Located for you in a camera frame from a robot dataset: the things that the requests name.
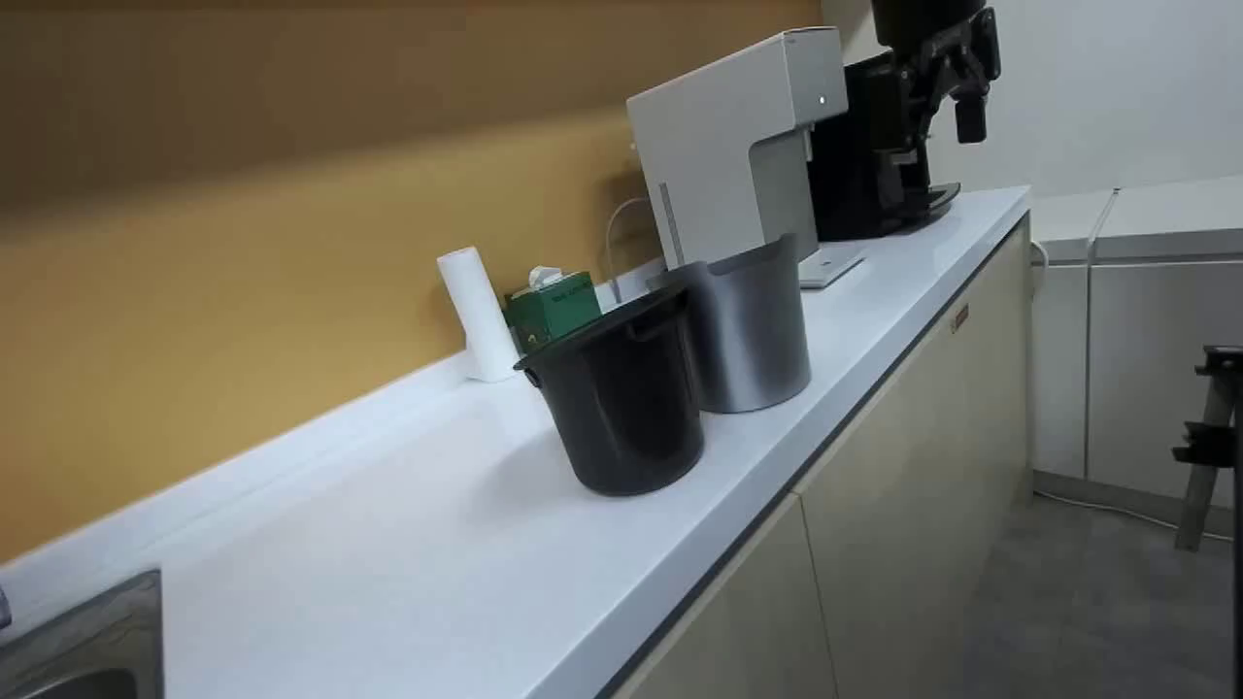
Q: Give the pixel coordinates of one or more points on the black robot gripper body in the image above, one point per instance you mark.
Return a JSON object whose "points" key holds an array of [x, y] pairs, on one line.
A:
{"points": [[927, 25]]}

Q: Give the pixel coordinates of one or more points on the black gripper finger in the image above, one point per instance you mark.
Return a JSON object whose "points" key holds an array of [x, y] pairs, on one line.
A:
{"points": [[972, 110]]}

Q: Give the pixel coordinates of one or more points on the black round cup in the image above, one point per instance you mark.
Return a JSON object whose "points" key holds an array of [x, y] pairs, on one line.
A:
{"points": [[627, 401]]}

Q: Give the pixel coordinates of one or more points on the silver metal bin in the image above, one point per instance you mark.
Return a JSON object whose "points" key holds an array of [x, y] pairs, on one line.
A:
{"points": [[759, 337]]}

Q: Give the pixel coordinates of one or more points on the black coffee machine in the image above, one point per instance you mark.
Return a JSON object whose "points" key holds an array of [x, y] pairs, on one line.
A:
{"points": [[866, 170]]}

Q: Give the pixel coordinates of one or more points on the white coffee machine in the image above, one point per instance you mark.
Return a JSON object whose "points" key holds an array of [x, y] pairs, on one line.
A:
{"points": [[725, 130]]}

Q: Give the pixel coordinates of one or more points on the narrow white cabinet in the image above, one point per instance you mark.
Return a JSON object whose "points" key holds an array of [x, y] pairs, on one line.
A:
{"points": [[1064, 337]]}

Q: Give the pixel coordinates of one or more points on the wide white cabinet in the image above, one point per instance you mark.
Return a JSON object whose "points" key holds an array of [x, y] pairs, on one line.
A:
{"points": [[1167, 352]]}

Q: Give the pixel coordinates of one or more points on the wide beige cabinet door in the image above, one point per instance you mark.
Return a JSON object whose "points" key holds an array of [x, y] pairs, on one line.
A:
{"points": [[918, 479]]}

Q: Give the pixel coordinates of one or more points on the black tripod stand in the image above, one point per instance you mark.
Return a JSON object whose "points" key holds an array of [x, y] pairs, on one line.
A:
{"points": [[1209, 439]]}

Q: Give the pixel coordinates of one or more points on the white tissue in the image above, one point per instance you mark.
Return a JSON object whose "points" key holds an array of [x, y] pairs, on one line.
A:
{"points": [[545, 278]]}

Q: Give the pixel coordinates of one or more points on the green tissue box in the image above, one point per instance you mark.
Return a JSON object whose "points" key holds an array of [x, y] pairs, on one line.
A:
{"points": [[549, 315]]}

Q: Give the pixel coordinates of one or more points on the narrow beige cabinet door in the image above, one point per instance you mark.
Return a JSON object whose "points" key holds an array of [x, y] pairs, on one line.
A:
{"points": [[742, 624]]}

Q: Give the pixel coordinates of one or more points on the steel sink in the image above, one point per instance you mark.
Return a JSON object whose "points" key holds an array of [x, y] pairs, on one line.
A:
{"points": [[79, 646]]}

